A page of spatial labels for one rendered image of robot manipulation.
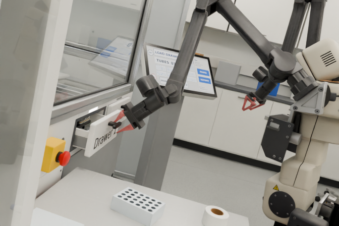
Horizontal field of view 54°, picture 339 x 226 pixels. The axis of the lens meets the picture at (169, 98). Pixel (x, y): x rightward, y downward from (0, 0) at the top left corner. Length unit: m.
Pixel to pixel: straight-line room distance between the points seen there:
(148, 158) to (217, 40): 2.86
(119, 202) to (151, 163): 1.33
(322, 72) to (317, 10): 0.43
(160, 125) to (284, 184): 1.01
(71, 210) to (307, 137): 0.91
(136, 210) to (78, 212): 0.15
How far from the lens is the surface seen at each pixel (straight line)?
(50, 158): 0.91
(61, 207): 0.94
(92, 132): 1.08
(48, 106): 0.36
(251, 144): 4.26
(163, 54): 2.12
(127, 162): 3.02
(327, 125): 1.39
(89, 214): 0.93
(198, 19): 1.31
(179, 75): 1.19
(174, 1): 2.83
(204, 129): 4.18
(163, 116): 2.17
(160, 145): 2.23
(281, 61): 1.23
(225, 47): 4.79
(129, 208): 0.94
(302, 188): 1.41
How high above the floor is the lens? 1.23
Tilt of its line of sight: 9 degrees down
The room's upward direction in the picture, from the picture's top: 14 degrees clockwise
